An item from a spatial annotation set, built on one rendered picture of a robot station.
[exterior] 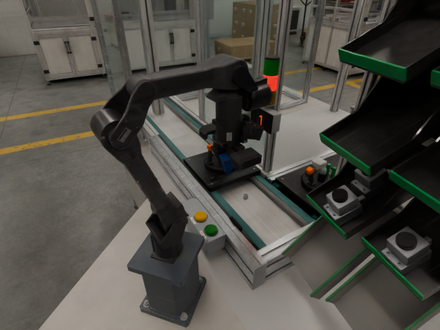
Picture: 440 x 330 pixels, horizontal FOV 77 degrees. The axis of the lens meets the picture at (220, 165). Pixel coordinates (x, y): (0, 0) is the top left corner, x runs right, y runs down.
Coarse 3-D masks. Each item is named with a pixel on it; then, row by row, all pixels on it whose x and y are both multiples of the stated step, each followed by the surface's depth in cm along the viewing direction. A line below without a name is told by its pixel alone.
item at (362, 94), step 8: (392, 0) 47; (384, 8) 49; (384, 16) 49; (368, 72) 55; (368, 80) 55; (376, 80) 56; (360, 88) 57; (368, 88) 56; (360, 96) 58; (344, 160) 66
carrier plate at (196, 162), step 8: (184, 160) 121; (192, 160) 120; (200, 160) 120; (192, 168) 115; (200, 168) 115; (248, 168) 115; (256, 168) 115; (200, 176) 111; (208, 176) 111; (216, 176) 111; (224, 176) 111; (232, 176) 111; (240, 176) 111; (248, 176) 113; (208, 184) 107; (216, 184) 107; (224, 184) 107
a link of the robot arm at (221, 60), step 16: (208, 64) 52; (224, 64) 51; (240, 64) 53; (128, 80) 46; (144, 80) 44; (160, 80) 46; (176, 80) 48; (192, 80) 49; (208, 80) 51; (224, 80) 52; (112, 96) 48; (128, 96) 48; (144, 96) 45; (160, 96) 47; (128, 112) 43; (144, 112) 46; (128, 128) 44; (112, 144) 44; (128, 144) 45
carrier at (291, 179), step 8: (312, 160) 117; (320, 160) 117; (304, 168) 115; (320, 168) 115; (328, 168) 106; (336, 168) 103; (280, 176) 111; (288, 176) 111; (296, 176) 111; (304, 176) 107; (320, 176) 103; (328, 176) 107; (280, 184) 108; (288, 184) 107; (296, 184) 107; (304, 184) 104; (312, 184) 102; (320, 184) 103; (296, 192) 102; (304, 192) 102; (304, 200) 99; (312, 208) 96
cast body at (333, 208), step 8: (336, 192) 56; (344, 192) 56; (352, 192) 56; (328, 200) 58; (336, 200) 56; (344, 200) 55; (352, 200) 55; (360, 200) 59; (328, 208) 59; (336, 208) 56; (344, 208) 55; (352, 208) 56; (360, 208) 57; (336, 216) 57; (344, 216) 57; (352, 216) 58
